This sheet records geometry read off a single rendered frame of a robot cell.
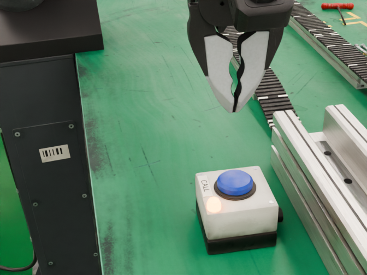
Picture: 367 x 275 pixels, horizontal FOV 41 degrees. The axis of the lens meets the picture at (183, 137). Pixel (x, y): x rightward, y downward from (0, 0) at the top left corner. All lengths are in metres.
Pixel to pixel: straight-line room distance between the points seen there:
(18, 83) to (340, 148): 0.77
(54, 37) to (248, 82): 0.71
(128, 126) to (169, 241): 0.29
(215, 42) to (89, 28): 0.70
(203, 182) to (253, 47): 0.17
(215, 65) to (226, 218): 0.17
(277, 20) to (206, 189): 0.24
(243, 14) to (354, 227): 0.23
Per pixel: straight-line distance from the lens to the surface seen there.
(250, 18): 0.38
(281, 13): 0.39
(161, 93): 0.91
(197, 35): 0.46
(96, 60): 1.09
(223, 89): 0.49
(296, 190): 0.61
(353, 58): 0.99
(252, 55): 0.48
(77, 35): 1.14
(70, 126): 1.23
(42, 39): 1.14
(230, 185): 0.54
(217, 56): 0.47
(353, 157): 0.63
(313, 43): 1.12
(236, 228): 0.55
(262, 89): 0.85
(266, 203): 0.54
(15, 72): 1.18
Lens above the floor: 1.18
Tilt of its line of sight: 31 degrees down
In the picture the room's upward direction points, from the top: 3 degrees counter-clockwise
